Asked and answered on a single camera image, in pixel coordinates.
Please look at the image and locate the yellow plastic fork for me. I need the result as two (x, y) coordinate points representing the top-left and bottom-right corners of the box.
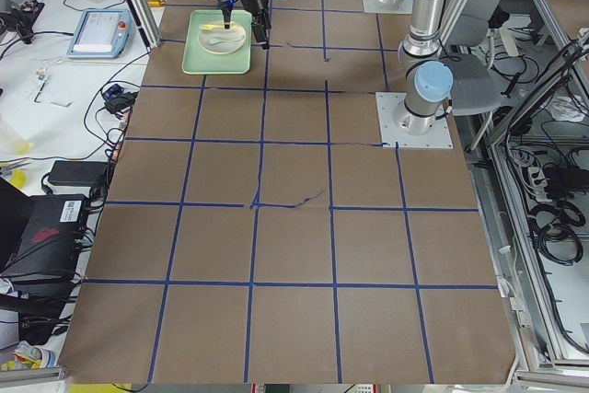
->
(199, 21), (239, 30)

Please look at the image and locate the white round plate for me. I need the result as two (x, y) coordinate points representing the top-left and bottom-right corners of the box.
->
(198, 25), (247, 55)

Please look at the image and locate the pale green plastic spoon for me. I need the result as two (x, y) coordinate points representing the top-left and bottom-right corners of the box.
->
(206, 35), (245, 45)

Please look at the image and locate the light green tray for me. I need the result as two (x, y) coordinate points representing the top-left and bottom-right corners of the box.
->
(182, 10), (252, 75)

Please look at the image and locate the blue teach pendant near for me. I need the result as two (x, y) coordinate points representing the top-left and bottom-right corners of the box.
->
(66, 8), (132, 59)

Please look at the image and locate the grey white chair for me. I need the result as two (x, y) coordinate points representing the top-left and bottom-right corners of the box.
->
(444, 0), (512, 151)

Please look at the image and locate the black power adapter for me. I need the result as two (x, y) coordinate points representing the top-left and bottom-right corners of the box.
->
(48, 160), (107, 187)

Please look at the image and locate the black computer box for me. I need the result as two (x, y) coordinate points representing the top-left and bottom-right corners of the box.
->
(1, 180), (88, 282)

